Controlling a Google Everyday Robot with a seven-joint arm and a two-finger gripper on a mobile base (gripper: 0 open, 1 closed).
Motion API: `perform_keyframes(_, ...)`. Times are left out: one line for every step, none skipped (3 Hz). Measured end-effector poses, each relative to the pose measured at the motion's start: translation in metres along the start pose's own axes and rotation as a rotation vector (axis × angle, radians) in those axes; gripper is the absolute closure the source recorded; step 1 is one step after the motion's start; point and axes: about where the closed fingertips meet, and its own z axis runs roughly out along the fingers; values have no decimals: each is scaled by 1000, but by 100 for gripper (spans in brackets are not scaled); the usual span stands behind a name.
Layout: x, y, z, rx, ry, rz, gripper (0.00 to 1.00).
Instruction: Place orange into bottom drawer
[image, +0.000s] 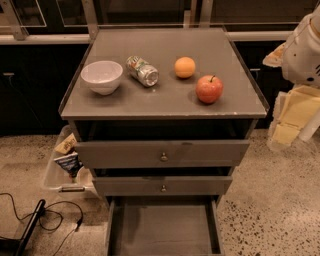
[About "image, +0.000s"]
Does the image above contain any grey middle drawer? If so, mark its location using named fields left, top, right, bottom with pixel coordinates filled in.
left=93, top=176, right=232, bottom=196

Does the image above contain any grey top drawer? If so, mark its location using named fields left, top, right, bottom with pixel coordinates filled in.
left=76, top=140, right=249, bottom=169

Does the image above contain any dark blue snack bag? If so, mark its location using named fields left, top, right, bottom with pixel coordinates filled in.
left=54, top=152, right=83, bottom=178

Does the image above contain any grey drawer cabinet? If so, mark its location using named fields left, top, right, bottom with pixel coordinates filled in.
left=57, top=27, right=270, bottom=256

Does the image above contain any white ceramic bowl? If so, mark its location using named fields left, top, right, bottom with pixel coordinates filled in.
left=80, top=61, right=123, bottom=95

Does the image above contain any black cable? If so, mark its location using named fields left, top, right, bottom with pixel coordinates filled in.
left=0, top=192, right=84, bottom=256

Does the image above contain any grey open bottom drawer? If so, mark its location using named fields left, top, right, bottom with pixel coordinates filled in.
left=106, top=196, right=225, bottom=256

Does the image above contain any yellow snack packet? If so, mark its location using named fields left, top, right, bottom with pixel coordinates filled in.
left=55, top=133, right=77, bottom=154

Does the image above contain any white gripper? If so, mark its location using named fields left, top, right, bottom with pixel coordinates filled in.
left=262, top=6, right=320, bottom=146

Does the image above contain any red apple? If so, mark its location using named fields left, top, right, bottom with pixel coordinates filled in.
left=195, top=75, right=224, bottom=104

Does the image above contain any white cylindrical post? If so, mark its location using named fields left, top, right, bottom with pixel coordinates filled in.
left=299, top=110, right=320, bottom=141

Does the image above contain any silver soda can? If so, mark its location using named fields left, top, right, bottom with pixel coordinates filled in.
left=126, top=55, right=159, bottom=87

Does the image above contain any orange fruit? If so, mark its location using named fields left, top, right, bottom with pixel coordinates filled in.
left=174, top=57, right=196, bottom=79

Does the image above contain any black bar stand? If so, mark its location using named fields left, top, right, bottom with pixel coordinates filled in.
left=0, top=199, right=46, bottom=256

